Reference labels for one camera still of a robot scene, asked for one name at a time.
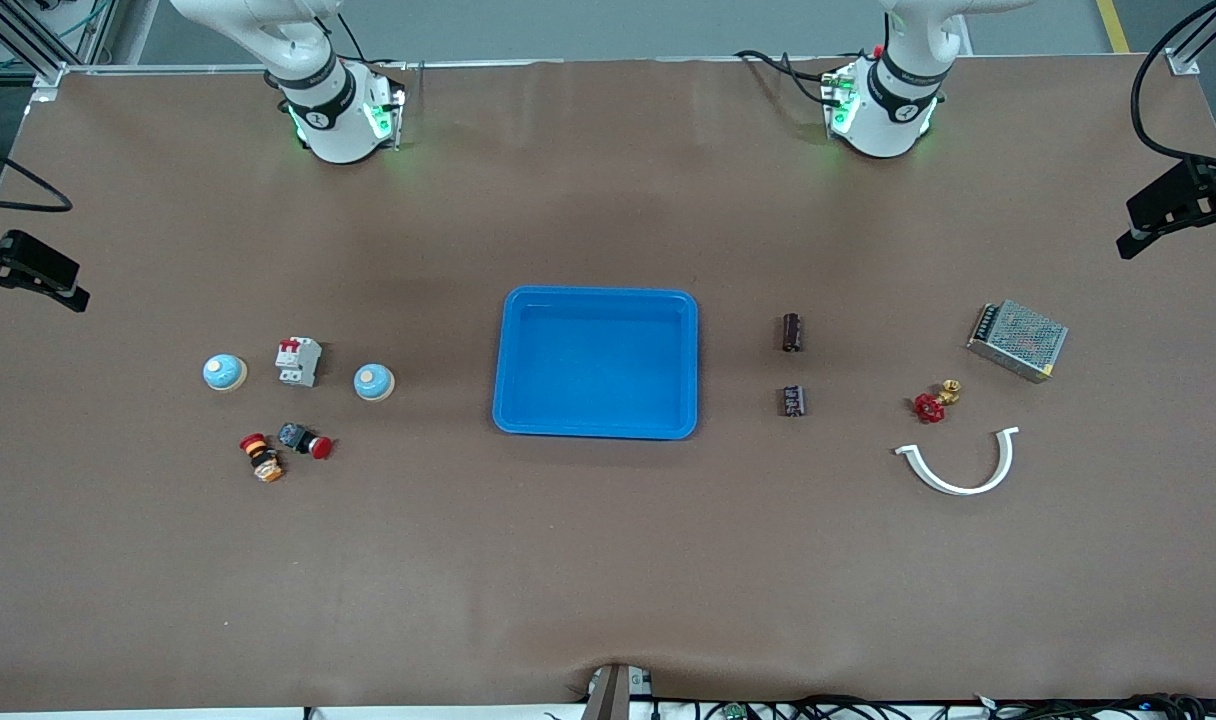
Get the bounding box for light blue desk bell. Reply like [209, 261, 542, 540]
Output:
[353, 362, 397, 402]
[203, 353, 249, 393]

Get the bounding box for metal mesh power supply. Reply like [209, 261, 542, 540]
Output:
[966, 299, 1070, 384]

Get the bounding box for white red circuit breaker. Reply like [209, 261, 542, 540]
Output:
[275, 337, 322, 388]

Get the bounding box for red push button orange block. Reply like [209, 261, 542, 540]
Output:
[239, 432, 286, 484]

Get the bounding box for red push button blue block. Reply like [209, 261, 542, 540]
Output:
[277, 422, 334, 461]

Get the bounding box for white curved plastic strip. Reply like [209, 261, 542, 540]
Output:
[894, 426, 1021, 497]

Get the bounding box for blue plastic tray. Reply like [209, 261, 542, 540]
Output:
[493, 287, 699, 441]

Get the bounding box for large table cover mat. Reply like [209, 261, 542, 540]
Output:
[0, 55, 1216, 713]

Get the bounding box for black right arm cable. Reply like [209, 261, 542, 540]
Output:
[0, 135, 73, 213]

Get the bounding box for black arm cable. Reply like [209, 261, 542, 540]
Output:
[1130, 0, 1216, 171]
[0, 135, 73, 213]

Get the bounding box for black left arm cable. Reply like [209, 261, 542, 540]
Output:
[1130, 0, 1216, 171]

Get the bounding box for aluminium frame post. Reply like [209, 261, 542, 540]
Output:
[1166, 0, 1216, 77]
[0, 0, 69, 101]

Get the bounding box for red handle brass valve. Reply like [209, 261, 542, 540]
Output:
[914, 379, 963, 424]

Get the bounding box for black cables along table edge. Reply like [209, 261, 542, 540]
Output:
[658, 693, 1209, 720]

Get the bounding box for brown camera stand post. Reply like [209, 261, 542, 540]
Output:
[580, 662, 656, 720]

